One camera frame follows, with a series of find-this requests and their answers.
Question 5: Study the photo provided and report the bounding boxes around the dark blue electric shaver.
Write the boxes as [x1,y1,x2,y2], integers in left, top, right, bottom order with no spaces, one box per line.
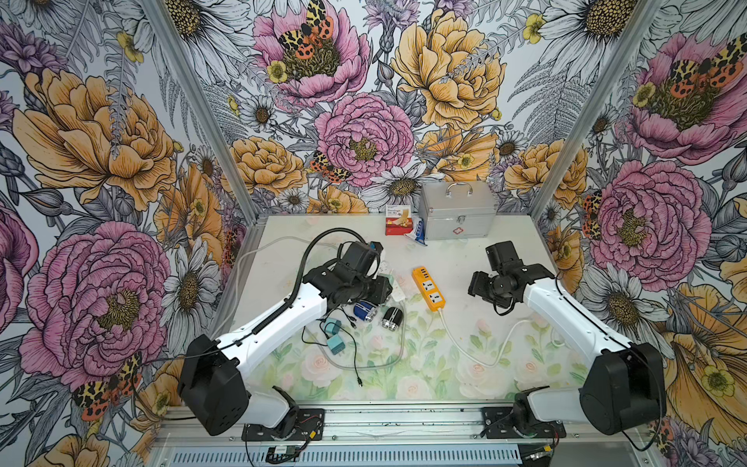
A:
[353,301,379,322]

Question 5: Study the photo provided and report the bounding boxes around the teal usb charger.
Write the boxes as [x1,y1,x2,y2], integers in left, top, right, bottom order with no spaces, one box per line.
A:
[322,319,342,337]
[327,335,345,355]

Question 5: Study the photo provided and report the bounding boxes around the orange power strip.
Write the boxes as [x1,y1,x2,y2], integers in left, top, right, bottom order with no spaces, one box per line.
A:
[412,267,445,313]

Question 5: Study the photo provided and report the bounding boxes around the white power strip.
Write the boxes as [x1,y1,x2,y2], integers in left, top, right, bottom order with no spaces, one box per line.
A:
[377,261,407,303]

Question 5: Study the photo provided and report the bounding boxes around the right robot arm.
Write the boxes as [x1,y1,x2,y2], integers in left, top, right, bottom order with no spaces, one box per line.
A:
[468,241,666,436]

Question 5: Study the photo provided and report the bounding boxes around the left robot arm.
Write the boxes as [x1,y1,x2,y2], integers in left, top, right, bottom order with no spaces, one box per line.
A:
[177,241,391,438]

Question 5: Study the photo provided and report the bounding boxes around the red cardboard box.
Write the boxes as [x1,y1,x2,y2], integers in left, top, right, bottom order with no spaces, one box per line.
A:
[385,204,414,237]

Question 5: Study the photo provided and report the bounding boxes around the blue white packet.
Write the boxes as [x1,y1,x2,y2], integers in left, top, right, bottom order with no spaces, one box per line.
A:
[406,218,427,246]

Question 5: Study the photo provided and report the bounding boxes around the silver metal case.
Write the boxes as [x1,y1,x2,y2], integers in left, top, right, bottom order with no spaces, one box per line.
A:
[418,181,496,241]

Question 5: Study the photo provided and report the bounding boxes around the black usb cable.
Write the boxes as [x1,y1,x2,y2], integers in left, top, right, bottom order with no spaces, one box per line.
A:
[340,326,364,387]
[302,317,329,346]

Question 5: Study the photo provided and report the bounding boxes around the grey power strip cable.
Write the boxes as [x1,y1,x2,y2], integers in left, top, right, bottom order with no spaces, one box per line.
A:
[232,235,408,373]

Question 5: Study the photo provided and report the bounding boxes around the white orange-strip cable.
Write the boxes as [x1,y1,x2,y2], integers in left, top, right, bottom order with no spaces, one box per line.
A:
[437,308,535,370]

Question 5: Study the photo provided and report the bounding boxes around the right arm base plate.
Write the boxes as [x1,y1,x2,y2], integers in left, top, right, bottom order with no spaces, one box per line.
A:
[479,406,566,441]

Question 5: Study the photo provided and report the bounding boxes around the aluminium front rail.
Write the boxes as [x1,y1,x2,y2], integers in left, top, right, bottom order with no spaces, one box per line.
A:
[155,401,628,447]

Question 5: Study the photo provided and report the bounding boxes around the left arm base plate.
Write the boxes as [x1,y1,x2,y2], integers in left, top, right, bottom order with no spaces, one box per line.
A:
[241,408,326,443]

